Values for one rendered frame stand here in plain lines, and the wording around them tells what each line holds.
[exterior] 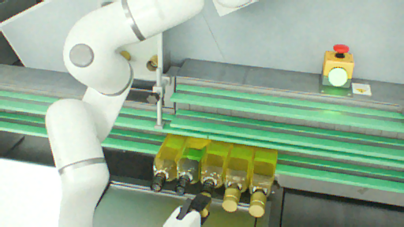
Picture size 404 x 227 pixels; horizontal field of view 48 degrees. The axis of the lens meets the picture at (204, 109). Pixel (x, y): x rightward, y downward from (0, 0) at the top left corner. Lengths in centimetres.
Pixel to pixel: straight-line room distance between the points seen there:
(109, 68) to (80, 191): 22
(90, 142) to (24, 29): 74
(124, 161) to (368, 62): 76
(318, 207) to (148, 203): 46
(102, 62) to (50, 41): 66
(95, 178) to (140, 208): 41
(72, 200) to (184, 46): 62
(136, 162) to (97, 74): 63
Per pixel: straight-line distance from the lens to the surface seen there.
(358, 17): 123
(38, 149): 152
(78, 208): 86
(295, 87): 119
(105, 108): 92
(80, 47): 82
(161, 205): 121
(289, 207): 128
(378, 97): 121
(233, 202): 101
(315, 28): 124
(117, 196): 124
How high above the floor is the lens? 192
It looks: 58 degrees down
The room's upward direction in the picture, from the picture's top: 156 degrees counter-clockwise
